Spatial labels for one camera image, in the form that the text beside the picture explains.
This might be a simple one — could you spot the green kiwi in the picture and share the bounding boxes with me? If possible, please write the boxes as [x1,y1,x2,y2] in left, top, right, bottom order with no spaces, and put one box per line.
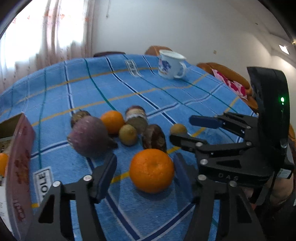
[118,124,138,146]
[170,123,188,135]

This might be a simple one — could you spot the dark brown mangosteen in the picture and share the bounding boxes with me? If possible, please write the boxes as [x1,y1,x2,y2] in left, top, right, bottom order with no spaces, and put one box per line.
[142,124,167,153]

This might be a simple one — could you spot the large orange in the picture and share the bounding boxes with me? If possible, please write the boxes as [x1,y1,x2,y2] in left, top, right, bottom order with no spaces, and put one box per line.
[129,149,175,194]

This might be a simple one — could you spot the cut purple fruit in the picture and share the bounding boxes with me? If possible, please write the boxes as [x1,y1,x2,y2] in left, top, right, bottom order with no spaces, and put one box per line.
[125,105,148,135]

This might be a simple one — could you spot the large purple round fruit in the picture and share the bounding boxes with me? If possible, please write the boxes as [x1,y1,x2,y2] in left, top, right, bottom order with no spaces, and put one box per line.
[67,115,118,158]

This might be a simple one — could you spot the dark wrinkled passion fruit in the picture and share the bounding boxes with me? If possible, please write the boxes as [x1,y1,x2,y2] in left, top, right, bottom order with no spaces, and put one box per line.
[70,109,91,128]

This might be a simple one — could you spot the right hand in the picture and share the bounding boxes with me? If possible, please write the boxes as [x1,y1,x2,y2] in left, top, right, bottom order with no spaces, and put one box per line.
[245,172,295,207]

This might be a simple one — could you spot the pink red floral cloth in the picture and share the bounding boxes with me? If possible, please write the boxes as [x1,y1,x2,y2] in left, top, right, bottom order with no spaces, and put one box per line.
[212,69,247,100]

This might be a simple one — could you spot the brown leather sofa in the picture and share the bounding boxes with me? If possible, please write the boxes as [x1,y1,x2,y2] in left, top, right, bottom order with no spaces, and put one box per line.
[197,63,295,148]

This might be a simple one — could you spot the white blue floral mug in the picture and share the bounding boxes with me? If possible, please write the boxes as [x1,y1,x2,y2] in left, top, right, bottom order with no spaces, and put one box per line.
[158,50,187,79]

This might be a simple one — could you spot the ceiling light panel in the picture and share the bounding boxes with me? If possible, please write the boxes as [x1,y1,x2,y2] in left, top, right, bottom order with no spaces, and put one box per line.
[279,44,290,55]

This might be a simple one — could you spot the blue plaid tablecloth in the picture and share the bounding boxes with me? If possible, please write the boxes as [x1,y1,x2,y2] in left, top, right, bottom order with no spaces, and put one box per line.
[1,55,253,240]

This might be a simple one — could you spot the pink metal tin box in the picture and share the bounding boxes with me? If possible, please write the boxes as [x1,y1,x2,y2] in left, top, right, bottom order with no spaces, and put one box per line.
[1,113,35,240]

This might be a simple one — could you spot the orange wooden chair back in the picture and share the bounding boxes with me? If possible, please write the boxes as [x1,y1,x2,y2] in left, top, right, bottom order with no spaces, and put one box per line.
[145,45,171,56]

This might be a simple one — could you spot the dark round stool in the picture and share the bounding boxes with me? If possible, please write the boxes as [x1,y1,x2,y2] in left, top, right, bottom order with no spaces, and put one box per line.
[93,51,125,58]

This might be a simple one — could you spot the sheer floral curtain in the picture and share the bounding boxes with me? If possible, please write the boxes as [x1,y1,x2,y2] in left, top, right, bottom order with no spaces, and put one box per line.
[1,1,95,91]

